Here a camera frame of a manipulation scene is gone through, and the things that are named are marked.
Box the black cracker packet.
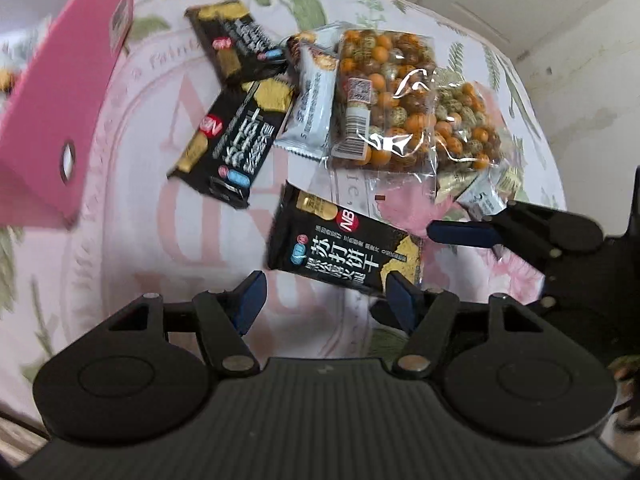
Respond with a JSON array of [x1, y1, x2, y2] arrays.
[[266, 183, 422, 296], [184, 0, 290, 87], [167, 76, 296, 209]]

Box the clear bag coated peanuts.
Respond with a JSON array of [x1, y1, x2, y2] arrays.
[[329, 28, 436, 174]]

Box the small white snack packet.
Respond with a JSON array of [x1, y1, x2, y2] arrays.
[[457, 162, 522, 220]]

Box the floral bed sheet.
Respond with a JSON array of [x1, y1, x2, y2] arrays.
[[1, 0, 566, 424]]

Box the pink cardboard box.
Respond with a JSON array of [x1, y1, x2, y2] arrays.
[[1, 0, 134, 229]]

